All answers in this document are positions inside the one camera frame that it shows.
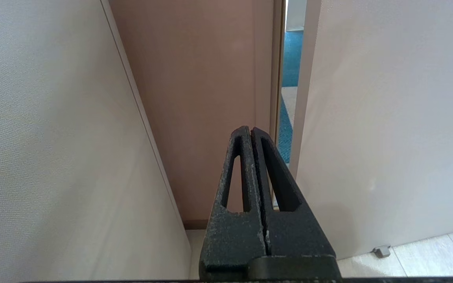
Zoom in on dark baseboard strip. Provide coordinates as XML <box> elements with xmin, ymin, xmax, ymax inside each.
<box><xmin>182</xmin><ymin>220</ymin><xmax>209</xmax><ymax>230</ymax></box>

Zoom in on cream white door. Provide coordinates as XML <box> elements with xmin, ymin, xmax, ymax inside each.
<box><xmin>289</xmin><ymin>0</ymin><xmax>453</xmax><ymax>260</ymax></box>

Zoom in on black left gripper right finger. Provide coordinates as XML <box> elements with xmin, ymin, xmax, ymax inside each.
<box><xmin>251</xmin><ymin>127</ymin><xmax>341</xmax><ymax>279</ymax></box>

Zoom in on grey metal door stopper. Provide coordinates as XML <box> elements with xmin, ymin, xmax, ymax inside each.
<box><xmin>371</xmin><ymin>244</ymin><xmax>391</xmax><ymax>258</ymax></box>

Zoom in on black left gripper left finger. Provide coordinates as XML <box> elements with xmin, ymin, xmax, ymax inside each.
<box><xmin>199</xmin><ymin>126</ymin><xmax>267</xmax><ymax>279</ymax></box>

